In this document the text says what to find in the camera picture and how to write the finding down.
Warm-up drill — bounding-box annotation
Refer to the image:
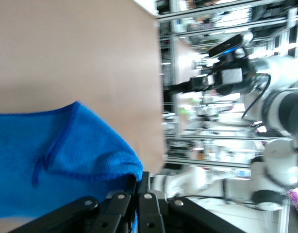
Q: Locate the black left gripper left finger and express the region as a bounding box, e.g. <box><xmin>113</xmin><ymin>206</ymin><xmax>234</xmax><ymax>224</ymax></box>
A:
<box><xmin>8</xmin><ymin>174</ymin><xmax>138</xmax><ymax>233</ymax></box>

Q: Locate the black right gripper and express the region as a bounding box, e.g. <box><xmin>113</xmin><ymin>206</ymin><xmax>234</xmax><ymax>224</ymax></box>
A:
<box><xmin>166</xmin><ymin>60</ymin><xmax>258</xmax><ymax>96</ymax></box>

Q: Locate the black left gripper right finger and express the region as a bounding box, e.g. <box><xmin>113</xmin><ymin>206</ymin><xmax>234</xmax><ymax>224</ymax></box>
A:
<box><xmin>138</xmin><ymin>170</ymin><xmax>247</xmax><ymax>233</ymax></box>

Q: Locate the blue microfibre towel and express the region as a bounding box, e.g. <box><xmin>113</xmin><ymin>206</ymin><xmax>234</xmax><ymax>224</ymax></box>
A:
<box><xmin>0</xmin><ymin>101</ymin><xmax>144</xmax><ymax>233</ymax></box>

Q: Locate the brown table cover sheet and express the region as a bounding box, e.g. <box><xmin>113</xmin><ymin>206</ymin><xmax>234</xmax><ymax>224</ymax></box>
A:
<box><xmin>0</xmin><ymin>0</ymin><xmax>169</xmax><ymax>226</ymax></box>

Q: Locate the pink speckled pad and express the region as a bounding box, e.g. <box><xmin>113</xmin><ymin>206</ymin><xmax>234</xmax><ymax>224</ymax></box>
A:
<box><xmin>286</xmin><ymin>187</ymin><xmax>298</xmax><ymax>217</ymax></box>

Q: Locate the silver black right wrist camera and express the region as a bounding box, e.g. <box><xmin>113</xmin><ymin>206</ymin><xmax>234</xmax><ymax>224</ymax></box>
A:
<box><xmin>208</xmin><ymin>32</ymin><xmax>255</xmax><ymax>59</ymax></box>

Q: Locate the aluminium frame profile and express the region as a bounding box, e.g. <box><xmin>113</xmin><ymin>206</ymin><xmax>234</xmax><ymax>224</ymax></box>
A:
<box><xmin>155</xmin><ymin>0</ymin><xmax>298</xmax><ymax>169</ymax></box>

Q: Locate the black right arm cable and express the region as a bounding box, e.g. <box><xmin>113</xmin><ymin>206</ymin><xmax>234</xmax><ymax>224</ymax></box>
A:
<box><xmin>241</xmin><ymin>74</ymin><xmax>272</xmax><ymax>119</ymax></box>

